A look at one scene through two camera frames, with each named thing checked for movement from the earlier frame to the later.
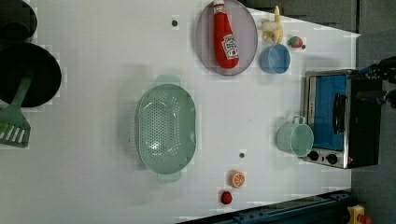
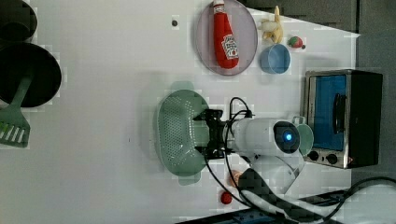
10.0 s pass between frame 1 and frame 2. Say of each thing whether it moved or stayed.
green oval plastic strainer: moved
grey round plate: stayed
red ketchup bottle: stayed
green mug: stayed
